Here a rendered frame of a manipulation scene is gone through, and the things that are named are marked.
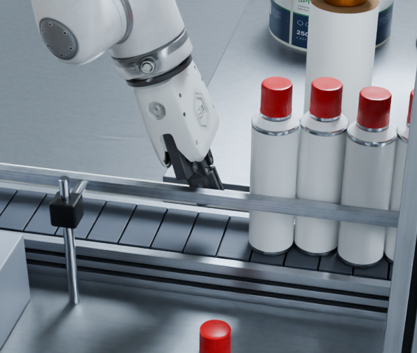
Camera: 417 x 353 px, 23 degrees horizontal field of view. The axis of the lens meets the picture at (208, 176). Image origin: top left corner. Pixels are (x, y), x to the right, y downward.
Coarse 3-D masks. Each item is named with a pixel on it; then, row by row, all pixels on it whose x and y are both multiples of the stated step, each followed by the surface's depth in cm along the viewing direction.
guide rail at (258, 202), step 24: (0, 168) 115; (24, 168) 115; (120, 192) 113; (144, 192) 112; (168, 192) 112; (192, 192) 111; (216, 192) 111; (312, 216) 109; (336, 216) 108; (360, 216) 108; (384, 216) 107
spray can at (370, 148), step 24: (360, 96) 104; (384, 96) 103; (360, 120) 105; (384, 120) 104; (360, 144) 105; (384, 144) 105; (360, 168) 106; (384, 168) 106; (360, 192) 108; (384, 192) 108; (360, 240) 111; (384, 240) 113; (360, 264) 112
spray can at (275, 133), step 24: (264, 96) 106; (288, 96) 106; (264, 120) 107; (288, 120) 107; (264, 144) 107; (288, 144) 107; (264, 168) 109; (288, 168) 109; (264, 192) 110; (288, 192) 111; (264, 216) 112; (288, 216) 113; (264, 240) 114; (288, 240) 114
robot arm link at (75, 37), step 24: (48, 0) 95; (72, 0) 94; (96, 0) 95; (120, 0) 99; (48, 24) 97; (72, 24) 95; (96, 24) 96; (120, 24) 99; (48, 48) 99; (72, 48) 97; (96, 48) 98
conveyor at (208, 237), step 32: (0, 192) 126; (32, 192) 126; (0, 224) 120; (32, 224) 120; (96, 224) 120; (128, 224) 120; (160, 224) 121; (192, 224) 120; (224, 224) 120; (224, 256) 115; (256, 256) 115; (288, 256) 115; (320, 256) 116
